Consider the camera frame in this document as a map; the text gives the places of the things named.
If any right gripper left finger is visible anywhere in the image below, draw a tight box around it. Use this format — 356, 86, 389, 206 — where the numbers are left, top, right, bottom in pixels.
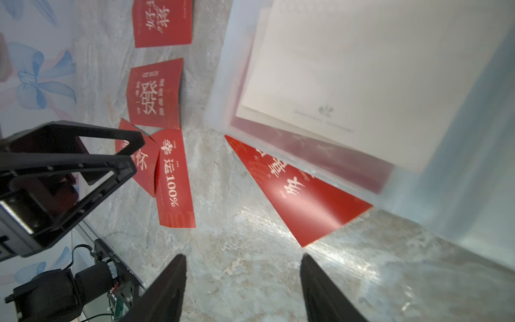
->
122, 254, 187, 322

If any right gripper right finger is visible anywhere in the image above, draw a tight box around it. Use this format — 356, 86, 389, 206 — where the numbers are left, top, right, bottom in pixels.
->
300, 254, 367, 322

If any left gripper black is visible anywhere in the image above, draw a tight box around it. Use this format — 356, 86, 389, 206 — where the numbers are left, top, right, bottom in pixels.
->
1, 121, 145, 261

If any red card get rich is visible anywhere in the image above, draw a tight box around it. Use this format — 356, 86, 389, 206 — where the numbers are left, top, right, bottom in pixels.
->
126, 58, 184, 130

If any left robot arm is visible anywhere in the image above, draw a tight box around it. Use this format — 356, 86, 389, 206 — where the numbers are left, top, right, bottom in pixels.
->
1, 121, 145, 321

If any red card 100 percent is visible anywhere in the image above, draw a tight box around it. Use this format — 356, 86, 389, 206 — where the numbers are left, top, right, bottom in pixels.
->
151, 129, 197, 229

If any cream card inside album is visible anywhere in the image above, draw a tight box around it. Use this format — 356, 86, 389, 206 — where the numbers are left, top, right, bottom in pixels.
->
237, 1, 514, 172

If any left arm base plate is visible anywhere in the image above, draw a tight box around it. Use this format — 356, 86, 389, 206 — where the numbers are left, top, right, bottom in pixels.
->
94, 239, 145, 322

